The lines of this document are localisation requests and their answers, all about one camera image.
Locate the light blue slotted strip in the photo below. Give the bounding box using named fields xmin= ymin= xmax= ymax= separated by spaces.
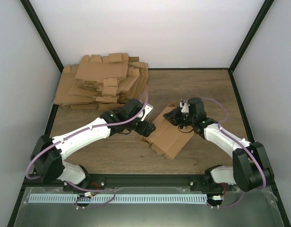
xmin=28 ymin=193 xmax=207 ymax=204

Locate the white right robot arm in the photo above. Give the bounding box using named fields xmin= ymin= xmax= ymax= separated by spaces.
xmin=163 ymin=97 xmax=274 ymax=192

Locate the black right frame post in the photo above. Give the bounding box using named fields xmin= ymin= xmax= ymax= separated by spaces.
xmin=228 ymin=0 xmax=275 ymax=71

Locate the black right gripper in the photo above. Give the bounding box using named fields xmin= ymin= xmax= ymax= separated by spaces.
xmin=163 ymin=107 xmax=195 ymax=130

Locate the grey metal front plate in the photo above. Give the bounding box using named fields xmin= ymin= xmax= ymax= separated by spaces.
xmin=9 ymin=188 xmax=284 ymax=227

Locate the stack of flat cardboard boxes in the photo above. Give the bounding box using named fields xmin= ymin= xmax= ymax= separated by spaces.
xmin=53 ymin=53 xmax=149 ymax=111

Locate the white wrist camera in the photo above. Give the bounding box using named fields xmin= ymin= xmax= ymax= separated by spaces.
xmin=180 ymin=100 xmax=189 ymax=114
xmin=138 ymin=104 xmax=154 ymax=121

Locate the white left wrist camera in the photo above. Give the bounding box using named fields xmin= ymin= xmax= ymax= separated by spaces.
xmin=138 ymin=104 xmax=154 ymax=121

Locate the black frame post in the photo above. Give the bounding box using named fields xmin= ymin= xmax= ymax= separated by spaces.
xmin=20 ymin=0 xmax=64 ymax=73
xmin=228 ymin=0 xmax=275 ymax=71

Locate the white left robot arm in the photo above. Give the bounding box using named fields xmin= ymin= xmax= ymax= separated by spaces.
xmin=29 ymin=99 xmax=156 ymax=191

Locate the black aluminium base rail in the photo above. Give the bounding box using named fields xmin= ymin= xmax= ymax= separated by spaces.
xmin=23 ymin=172 xmax=223 ymax=193

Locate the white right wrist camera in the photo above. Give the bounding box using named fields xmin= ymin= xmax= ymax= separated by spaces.
xmin=180 ymin=100 xmax=189 ymax=114

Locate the brown cardboard box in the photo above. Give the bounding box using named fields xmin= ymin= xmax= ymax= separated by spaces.
xmin=139 ymin=102 xmax=194 ymax=159

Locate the black left frame post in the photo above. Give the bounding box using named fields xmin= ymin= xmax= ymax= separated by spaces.
xmin=20 ymin=0 xmax=64 ymax=73

